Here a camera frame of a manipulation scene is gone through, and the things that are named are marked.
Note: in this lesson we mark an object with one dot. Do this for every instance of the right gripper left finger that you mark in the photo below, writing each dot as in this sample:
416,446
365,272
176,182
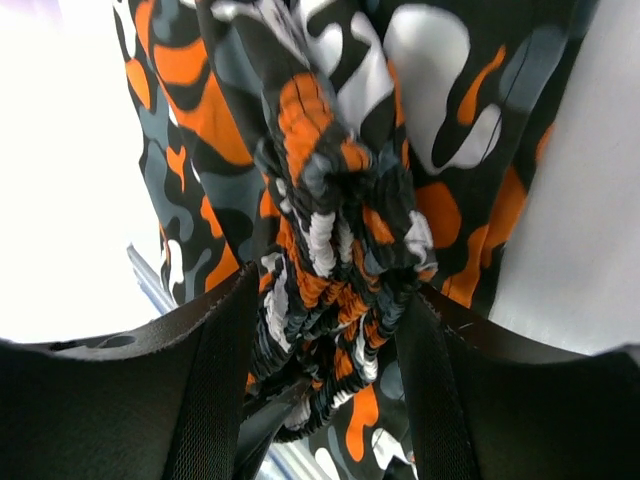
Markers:
162,401

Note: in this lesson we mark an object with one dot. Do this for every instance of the camouflage orange black shorts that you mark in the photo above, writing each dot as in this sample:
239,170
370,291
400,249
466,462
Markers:
355,151

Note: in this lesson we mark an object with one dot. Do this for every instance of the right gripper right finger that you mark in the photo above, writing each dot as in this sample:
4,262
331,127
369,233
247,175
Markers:
486,403

